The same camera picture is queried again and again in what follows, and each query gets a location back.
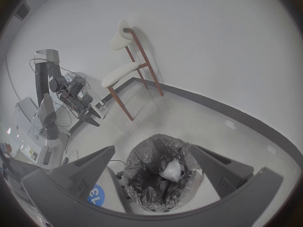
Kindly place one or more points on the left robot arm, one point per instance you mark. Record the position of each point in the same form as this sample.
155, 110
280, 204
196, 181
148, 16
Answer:
42, 84

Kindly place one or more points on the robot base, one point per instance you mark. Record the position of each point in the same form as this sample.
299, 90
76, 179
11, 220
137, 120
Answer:
95, 195

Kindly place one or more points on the bed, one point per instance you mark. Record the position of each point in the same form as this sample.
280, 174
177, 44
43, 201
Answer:
68, 75

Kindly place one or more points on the white padded wooden chair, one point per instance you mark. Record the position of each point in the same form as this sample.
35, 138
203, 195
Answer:
118, 73

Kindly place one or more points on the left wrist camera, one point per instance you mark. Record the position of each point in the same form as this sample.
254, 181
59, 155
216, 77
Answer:
87, 99

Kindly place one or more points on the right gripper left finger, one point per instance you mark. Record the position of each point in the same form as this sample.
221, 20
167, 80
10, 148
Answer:
80, 176

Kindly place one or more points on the white paper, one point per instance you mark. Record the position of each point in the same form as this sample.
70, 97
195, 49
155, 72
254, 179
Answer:
171, 170

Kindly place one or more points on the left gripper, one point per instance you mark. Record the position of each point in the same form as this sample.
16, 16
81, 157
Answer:
74, 102

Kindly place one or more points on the black plastic bag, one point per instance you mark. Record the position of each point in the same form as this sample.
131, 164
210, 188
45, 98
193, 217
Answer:
146, 155

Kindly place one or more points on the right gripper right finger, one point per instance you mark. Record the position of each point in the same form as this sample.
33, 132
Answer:
224, 174

